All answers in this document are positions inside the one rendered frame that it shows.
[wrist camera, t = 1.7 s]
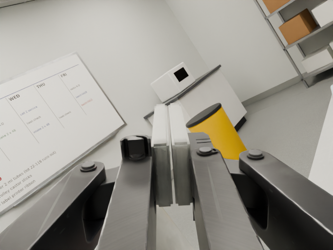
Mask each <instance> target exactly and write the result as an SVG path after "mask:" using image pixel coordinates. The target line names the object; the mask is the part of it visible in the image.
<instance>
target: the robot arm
mask: <svg viewBox="0 0 333 250"><path fill-rule="evenodd" d="M168 108H169V123H170V138H171V152H172V165H173V178H174V191H175V204H178V206H183V205H190V203H193V221H195V224H196V231H197V237H198V243H199V250H264V248H263V245H262V243H261V241H260V239H259V237H260V238H261V240H262V241H263V242H264V243H265V244H266V245H267V247H268V248H269V249H270V250H333V195H331V194H330V193H328V192H327V191H325V190H324V189H322V188H321V187H319V186H318V185H316V184H315V183H313V182H312V181H310V180H309V179H307V178H306V177H304V176H303V175H301V174H300V173H298V172H297V171H295V170H294V169H292V168H291V167H289V166H288V165H286V164H285V163H283V162H282V161H280V160H279V159H277V158H276V157H274V156H273V155H271V154H270V153H268V152H265V151H261V150H259V149H256V150H255V149H251V150H246V151H243V152H241V153H240V154H239V160H232V159H226V158H223V156H222V154H221V152H220V151H219V150H218V149H216V148H214V146H213V144H212V142H211V140H210V137H209V135H208V134H206V133H204V132H192V133H187V130H186V125H185V121H184V117H183V113H182V109H181V105H179V103H170V105H169V106H168ZM120 147H121V155H122V160H121V164H120V166H117V167H115V168H111V169H106V170H105V166H104V164H103V163H102V162H98V161H86V162H83V163H81V164H79V165H77V166H75V167H74V168H73V169H72V170H71V171H69V172H68V173H67V174H66V175H65V176H64V177H63V178H62V179H61V180H59V181H58V182H57V183H56V184H55V185H54V186H53V187H52V188H50V189H49V190H48V191H47V192H46V193H45V194H44V195H43V196H41V197H40V198H39V199H38V200H37V201H36V202H35V203H34V204H32V205H31V206H30V207H29V208H28V209H27V210H26V211H25V212H24V213H22V214H21V215H20V216H19V217H18V218H17V219H16V220H15V221H13V222H12V223H11V224H10V225H9V226H8V227H7V228H6V229H4V230H3V231H2V232H1V233H0V250H194V248H193V247H192V246H191V244H190V243H189V242H188V240H187V239H186V238H185V236H184V235H183V234H182V232H181V231H180V230H179V228H178V227H177V226H176V224H175V223H174V222H173V220H172V219H171V218H170V216H169V215H168V214H167V212H166V211H165V210H164V208H163V207H168V206H170V205H171V204H173V198H172V182H171V166H170V150H169V135H168V121H167V106H166V105H165V104H157V105H156V106H155V110H154V121H153V132H152V136H147V135H142V134H136V135H130V136H126V137H124V138H122V139H121V140H120Z"/></svg>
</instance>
